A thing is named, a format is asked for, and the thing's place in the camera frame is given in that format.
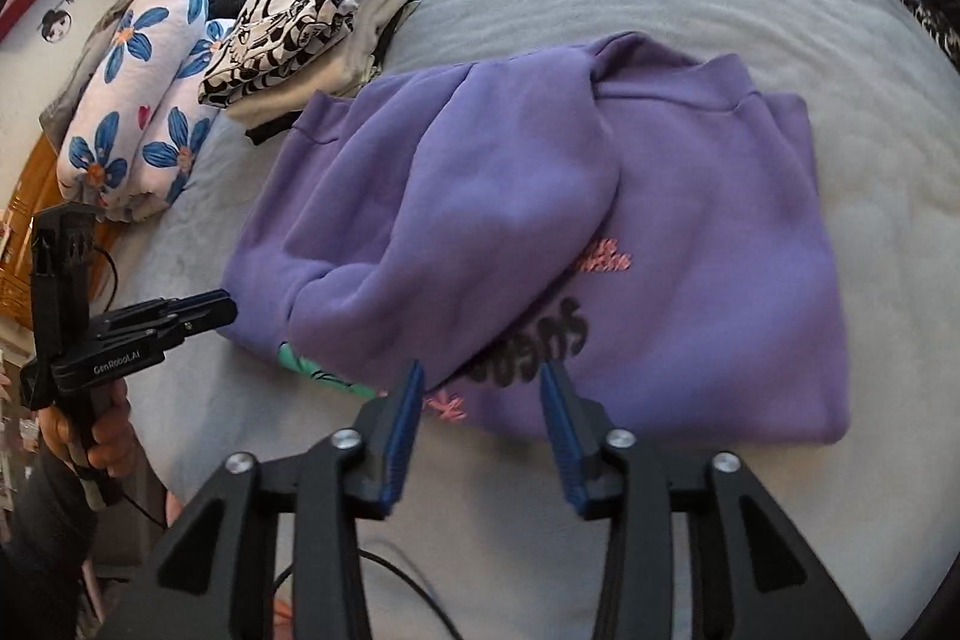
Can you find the blue floral folded quilt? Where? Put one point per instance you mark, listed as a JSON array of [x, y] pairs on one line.
[[150, 63]]

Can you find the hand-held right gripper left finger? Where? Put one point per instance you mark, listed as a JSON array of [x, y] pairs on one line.
[[397, 445]]

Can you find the purple sweatshirt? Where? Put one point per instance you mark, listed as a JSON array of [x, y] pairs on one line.
[[487, 197]]

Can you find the person's left forearm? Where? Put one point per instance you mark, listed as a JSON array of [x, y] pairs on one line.
[[37, 550]]

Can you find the black white spotted cloth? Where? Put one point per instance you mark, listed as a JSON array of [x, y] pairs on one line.
[[937, 29]]

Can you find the person's left hand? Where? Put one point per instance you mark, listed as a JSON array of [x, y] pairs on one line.
[[112, 441]]

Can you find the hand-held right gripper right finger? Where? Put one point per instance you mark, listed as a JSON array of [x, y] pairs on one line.
[[562, 445]]

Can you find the wooden headboard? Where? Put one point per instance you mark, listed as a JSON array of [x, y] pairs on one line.
[[30, 183]]

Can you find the black white patterned folded garment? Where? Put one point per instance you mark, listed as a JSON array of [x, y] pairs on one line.
[[300, 10]]

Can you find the round wall sticker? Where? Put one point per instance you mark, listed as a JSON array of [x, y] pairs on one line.
[[54, 21]]

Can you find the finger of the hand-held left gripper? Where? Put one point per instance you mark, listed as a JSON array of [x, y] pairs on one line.
[[202, 310], [135, 314]]

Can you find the grey pillow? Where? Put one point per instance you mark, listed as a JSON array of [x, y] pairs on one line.
[[75, 85]]

